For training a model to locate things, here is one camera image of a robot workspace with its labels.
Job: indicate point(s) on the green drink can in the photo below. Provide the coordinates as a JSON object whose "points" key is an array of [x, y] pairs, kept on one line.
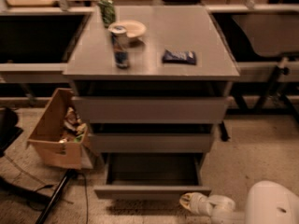
{"points": [[107, 11]]}

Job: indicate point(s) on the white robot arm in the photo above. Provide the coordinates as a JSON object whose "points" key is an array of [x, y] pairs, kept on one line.
{"points": [[267, 203]]}

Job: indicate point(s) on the white paper bowl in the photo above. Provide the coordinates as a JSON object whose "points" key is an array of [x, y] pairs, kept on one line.
{"points": [[132, 29]]}

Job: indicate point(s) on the grey bottom drawer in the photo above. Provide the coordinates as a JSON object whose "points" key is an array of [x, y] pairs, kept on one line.
{"points": [[152, 176]]}

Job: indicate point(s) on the grey middle drawer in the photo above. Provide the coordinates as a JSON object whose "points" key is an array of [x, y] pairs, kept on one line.
{"points": [[152, 138]]}

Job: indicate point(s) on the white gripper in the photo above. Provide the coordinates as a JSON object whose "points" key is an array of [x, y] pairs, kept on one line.
{"points": [[199, 203]]}

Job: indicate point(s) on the grey drawer cabinet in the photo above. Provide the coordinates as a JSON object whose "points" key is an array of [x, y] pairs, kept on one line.
{"points": [[172, 28]]}

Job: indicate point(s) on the blue silver drink can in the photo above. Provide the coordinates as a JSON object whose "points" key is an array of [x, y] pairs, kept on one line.
{"points": [[120, 44]]}

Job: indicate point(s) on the dark office chair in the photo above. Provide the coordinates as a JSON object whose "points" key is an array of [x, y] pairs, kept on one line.
{"points": [[265, 49]]}

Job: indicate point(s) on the dark blue snack packet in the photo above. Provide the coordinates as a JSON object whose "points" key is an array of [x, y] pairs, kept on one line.
{"points": [[185, 57]]}

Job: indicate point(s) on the grey top drawer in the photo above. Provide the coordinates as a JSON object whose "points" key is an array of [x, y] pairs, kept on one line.
{"points": [[168, 102]]}

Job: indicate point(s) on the black stand leg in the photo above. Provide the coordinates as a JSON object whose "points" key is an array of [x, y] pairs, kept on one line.
{"points": [[57, 194]]}

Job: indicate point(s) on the black chair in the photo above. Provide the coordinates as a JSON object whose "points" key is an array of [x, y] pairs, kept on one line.
{"points": [[9, 131]]}

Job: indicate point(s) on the cardboard box with trash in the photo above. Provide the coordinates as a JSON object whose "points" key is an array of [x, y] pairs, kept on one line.
{"points": [[54, 143]]}

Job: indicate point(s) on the grey drawer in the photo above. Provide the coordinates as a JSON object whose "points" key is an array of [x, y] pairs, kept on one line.
{"points": [[168, 102], [152, 176], [152, 138]]}

